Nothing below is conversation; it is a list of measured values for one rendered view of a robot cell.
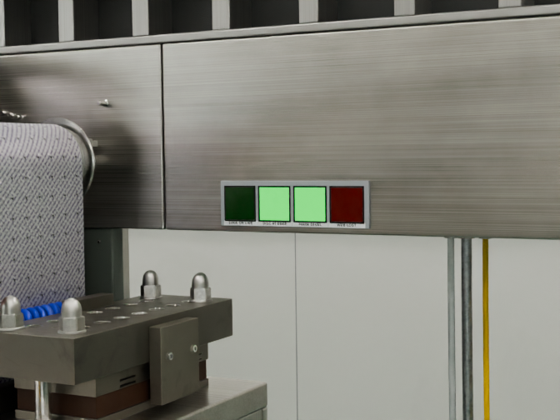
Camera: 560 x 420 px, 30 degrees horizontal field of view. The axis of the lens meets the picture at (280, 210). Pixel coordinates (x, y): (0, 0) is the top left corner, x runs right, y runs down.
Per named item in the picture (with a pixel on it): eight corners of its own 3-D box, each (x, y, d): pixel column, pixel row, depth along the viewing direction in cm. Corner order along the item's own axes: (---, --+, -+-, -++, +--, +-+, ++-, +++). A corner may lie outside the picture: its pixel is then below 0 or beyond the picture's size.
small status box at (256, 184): (220, 225, 163) (219, 181, 163) (222, 225, 164) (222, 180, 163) (368, 228, 152) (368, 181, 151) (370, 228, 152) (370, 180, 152)
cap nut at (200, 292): (184, 301, 165) (183, 272, 165) (197, 298, 168) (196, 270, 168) (204, 302, 163) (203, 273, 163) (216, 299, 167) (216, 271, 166)
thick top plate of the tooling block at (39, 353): (-21, 374, 140) (-22, 329, 140) (150, 328, 175) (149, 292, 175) (74, 385, 133) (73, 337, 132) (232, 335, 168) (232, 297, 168)
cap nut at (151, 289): (135, 298, 169) (134, 270, 169) (147, 295, 173) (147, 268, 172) (153, 299, 168) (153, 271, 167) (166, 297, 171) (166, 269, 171)
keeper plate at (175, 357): (150, 404, 147) (148, 327, 147) (188, 389, 156) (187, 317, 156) (164, 406, 146) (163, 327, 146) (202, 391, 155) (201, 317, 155)
